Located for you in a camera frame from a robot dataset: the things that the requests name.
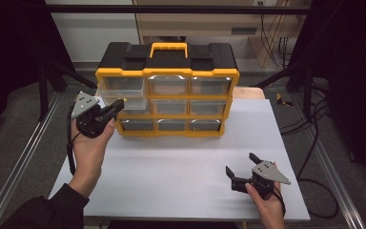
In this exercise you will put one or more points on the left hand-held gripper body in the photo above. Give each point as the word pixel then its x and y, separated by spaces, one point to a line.
pixel 89 122

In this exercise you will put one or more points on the aluminium rail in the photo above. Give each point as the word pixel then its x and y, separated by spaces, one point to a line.
pixel 19 162
pixel 330 171

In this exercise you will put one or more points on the person's right hand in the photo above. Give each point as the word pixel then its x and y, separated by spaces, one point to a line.
pixel 270 210

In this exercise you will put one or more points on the white power socket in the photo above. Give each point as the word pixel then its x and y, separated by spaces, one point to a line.
pixel 260 2

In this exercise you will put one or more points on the grid of clear drawers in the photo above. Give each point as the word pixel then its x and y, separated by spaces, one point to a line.
pixel 187 108

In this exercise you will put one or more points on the clear plastic drawer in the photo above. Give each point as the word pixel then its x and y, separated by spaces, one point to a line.
pixel 130 90

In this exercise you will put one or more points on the person's left hand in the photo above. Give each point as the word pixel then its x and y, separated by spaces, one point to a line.
pixel 87 159

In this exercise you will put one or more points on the wooden board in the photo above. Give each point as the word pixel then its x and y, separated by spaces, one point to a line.
pixel 248 93

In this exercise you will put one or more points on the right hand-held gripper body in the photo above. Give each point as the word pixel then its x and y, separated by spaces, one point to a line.
pixel 268 173

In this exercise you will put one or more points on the black horizontal frame bar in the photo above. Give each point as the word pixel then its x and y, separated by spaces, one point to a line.
pixel 171 9

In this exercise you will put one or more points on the yellow and black organizer cabinet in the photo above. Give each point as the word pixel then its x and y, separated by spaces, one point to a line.
pixel 168 65

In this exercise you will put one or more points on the black metal stand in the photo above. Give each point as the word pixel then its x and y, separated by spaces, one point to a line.
pixel 307 92
pixel 43 92

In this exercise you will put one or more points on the black curtain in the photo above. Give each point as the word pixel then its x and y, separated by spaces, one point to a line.
pixel 9 63
pixel 352 79

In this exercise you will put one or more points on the black and yellow striped tape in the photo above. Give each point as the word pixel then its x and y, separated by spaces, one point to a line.
pixel 280 99

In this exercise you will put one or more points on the white panel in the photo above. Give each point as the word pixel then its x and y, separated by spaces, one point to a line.
pixel 92 35

